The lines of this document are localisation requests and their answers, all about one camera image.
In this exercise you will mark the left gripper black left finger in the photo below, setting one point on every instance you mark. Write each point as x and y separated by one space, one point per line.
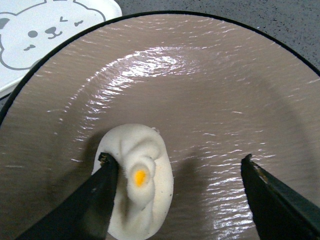
86 213

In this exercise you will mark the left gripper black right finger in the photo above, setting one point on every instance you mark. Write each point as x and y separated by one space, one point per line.
278 211

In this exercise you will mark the white steamed bun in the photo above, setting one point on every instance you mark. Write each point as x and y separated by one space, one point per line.
145 182

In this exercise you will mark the white rectangular bear tray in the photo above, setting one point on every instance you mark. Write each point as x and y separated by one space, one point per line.
30 29

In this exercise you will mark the beige plate with black rim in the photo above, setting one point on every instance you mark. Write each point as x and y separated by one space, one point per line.
216 92

